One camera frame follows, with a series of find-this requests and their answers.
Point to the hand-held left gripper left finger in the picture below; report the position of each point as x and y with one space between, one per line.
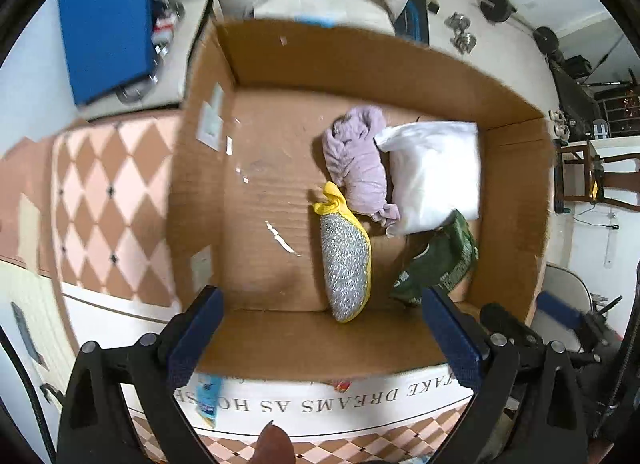
197 334

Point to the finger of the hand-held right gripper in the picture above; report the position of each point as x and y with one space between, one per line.
561 306
502 319

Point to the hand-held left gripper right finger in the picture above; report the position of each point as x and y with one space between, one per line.
452 339

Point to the green soft packet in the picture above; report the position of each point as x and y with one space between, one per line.
440 264

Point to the yellow and silver scrubbing sponge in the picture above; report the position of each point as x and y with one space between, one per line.
345 264

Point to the white plastic packet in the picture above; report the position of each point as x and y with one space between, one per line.
435 179

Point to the large cardboard box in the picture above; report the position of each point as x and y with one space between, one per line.
270 184

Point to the purple cloth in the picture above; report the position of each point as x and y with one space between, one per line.
357 164

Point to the person's left hand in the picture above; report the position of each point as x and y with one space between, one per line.
274 444

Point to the grey folding chair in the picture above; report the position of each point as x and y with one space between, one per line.
562 284

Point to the blue snack packet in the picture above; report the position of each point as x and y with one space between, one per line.
210 396

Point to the white printed cloth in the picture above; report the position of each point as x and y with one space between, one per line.
320 404

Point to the wooden chair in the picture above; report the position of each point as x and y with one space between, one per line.
597 169

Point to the pink checkered blanket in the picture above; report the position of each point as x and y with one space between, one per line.
110 214

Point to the grey remote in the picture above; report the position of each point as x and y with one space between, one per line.
26 336

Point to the blue flat board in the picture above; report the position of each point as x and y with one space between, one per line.
105 19

